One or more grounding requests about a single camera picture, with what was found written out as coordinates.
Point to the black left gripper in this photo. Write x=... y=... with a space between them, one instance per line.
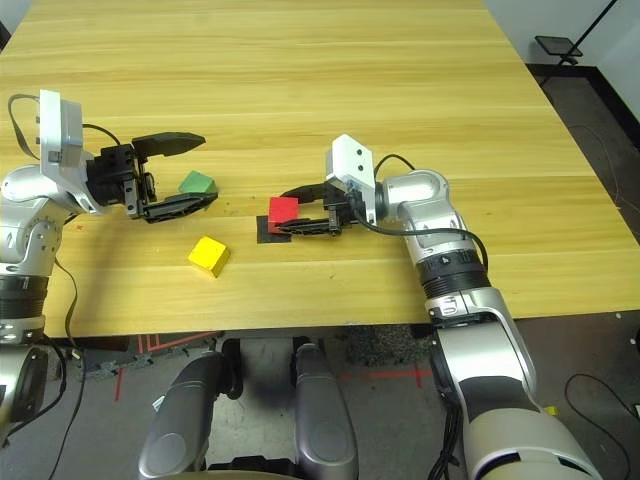
x=110 y=175

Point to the yellow wooden cube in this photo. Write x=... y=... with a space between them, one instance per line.
x=207 y=252

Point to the black diagonal frame bar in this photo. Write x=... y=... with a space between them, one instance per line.
x=4 y=35

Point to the black square marker pad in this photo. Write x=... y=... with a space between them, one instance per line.
x=265 y=238

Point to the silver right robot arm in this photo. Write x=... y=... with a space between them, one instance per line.
x=435 y=200

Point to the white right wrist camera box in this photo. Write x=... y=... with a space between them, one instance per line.
x=350 y=160

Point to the black tripod stand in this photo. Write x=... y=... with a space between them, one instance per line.
x=555 y=45

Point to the grey left robot leg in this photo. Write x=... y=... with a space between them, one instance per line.
x=175 y=430

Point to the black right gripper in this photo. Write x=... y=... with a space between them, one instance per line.
x=340 y=210

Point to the short red tape strip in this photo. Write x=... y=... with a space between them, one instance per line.
x=119 y=385

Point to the red tape outline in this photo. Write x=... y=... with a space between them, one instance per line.
x=147 y=342

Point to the grey right robot leg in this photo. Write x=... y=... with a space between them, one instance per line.
x=325 y=425

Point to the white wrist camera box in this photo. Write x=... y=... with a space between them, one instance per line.
x=350 y=160
x=60 y=130

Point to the grey robot leg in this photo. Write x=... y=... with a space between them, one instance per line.
x=325 y=425
x=175 y=430

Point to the small white connector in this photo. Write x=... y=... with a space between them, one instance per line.
x=158 y=406

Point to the red wooden cube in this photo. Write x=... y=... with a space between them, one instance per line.
x=282 y=209

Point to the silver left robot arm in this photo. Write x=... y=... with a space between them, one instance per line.
x=30 y=235

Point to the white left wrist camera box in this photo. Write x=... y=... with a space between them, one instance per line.
x=60 y=130

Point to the tan robot torso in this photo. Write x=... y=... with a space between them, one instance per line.
x=250 y=474

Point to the green wooden cube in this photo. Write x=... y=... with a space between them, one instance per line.
x=197 y=182

